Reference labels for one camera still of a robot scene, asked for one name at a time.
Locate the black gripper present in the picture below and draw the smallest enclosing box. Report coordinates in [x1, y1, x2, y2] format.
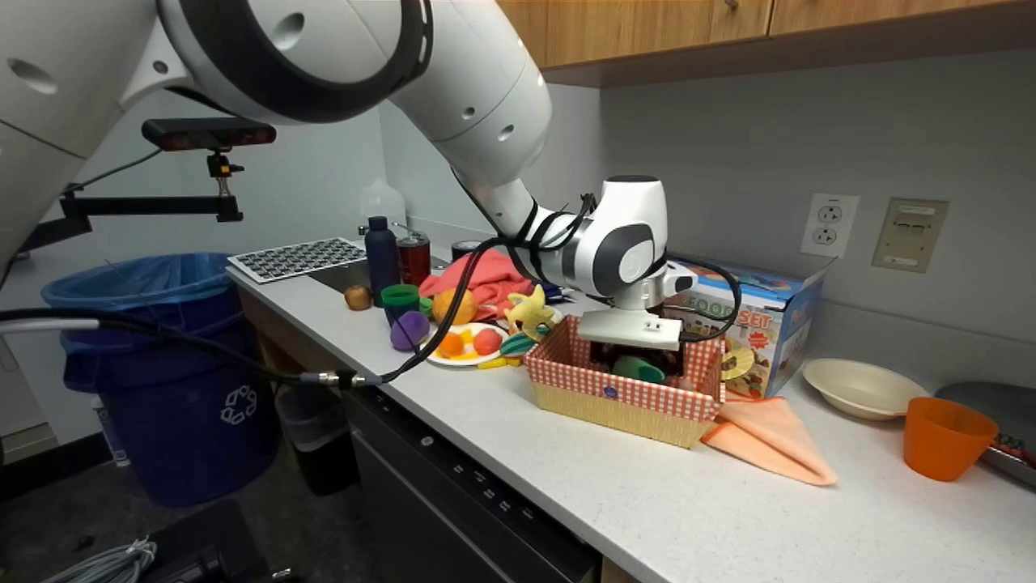
[587, 340, 690, 381]

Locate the green plushy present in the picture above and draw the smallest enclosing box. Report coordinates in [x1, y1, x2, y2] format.
[613, 354, 674, 384]

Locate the red checkered cardboard box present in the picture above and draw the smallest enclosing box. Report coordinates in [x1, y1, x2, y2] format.
[520, 314, 729, 453]

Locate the blue toy food box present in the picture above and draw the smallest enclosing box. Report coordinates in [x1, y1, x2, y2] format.
[658, 252, 829, 400]

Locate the yellow plush banana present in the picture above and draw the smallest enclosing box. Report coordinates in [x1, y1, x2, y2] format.
[506, 284, 564, 342]

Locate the plush watermelon slice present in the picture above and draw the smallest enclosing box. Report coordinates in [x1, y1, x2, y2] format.
[496, 330, 536, 361]

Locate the red plush peach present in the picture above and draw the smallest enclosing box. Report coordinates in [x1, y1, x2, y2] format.
[468, 323, 506, 358]

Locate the orange cloth napkin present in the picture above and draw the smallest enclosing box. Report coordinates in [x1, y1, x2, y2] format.
[697, 391, 843, 491]

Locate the large white plate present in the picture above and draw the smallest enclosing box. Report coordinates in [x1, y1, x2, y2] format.
[424, 320, 510, 371]

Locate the red cloth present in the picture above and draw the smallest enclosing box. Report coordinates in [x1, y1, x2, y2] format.
[418, 248, 536, 323]

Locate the yellow plush pineapple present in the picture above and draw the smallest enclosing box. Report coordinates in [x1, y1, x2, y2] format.
[431, 287, 478, 330]

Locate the dark can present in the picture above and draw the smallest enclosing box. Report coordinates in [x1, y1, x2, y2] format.
[450, 235, 488, 269]

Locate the beige bowl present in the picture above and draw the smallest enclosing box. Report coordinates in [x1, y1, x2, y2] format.
[800, 356, 931, 425]

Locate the purple plush grape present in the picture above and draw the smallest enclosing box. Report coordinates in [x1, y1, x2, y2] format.
[385, 308, 434, 356]

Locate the black dishwasher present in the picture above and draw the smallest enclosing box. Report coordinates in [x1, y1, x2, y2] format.
[340, 381, 602, 583]

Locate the red cup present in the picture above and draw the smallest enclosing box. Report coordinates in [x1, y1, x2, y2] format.
[396, 235, 434, 287]

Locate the green cup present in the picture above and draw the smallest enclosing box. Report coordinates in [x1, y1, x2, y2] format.
[380, 282, 424, 323]

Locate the dark blue bottle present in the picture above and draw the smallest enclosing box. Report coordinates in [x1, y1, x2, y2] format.
[361, 215, 403, 302]

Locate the orange plastic cup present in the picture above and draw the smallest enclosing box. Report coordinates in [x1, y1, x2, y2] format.
[899, 395, 1003, 487]

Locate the small black waste bin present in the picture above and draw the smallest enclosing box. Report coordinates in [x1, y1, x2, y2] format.
[273, 381, 364, 500]

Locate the wooden upper cabinet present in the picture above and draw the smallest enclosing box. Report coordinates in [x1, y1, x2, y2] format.
[496, 0, 1036, 89]

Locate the white keyboard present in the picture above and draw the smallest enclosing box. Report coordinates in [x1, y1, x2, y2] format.
[222, 235, 369, 287]

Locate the black cooktop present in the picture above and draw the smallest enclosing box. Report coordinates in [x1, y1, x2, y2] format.
[936, 378, 1036, 494]

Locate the blue recycling bin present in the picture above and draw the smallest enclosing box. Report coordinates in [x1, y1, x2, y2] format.
[37, 248, 284, 513]

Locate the black floor equipment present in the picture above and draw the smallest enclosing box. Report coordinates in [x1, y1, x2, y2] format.
[140, 500, 273, 583]

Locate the white wrist mount plate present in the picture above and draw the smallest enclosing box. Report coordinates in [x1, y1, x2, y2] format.
[577, 304, 686, 356]

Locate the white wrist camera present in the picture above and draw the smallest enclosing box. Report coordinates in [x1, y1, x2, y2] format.
[658, 259, 702, 304]

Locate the yellow plush ring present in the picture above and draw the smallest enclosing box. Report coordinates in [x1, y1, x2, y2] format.
[717, 345, 757, 381]

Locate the white wall outlet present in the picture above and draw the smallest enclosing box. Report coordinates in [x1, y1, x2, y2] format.
[800, 191, 863, 263]

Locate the beige wall switch plate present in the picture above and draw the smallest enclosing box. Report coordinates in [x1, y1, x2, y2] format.
[867, 195, 953, 276]

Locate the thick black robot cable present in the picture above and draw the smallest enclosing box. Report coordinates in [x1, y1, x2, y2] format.
[0, 191, 749, 395]

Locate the black stereo camera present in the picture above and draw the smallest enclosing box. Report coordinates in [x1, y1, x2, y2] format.
[140, 113, 277, 155]

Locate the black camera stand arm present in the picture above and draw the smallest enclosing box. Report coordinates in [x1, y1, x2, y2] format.
[0, 149, 246, 263]

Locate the grey braided hose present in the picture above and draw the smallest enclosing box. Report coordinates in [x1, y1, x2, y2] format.
[43, 533, 157, 583]

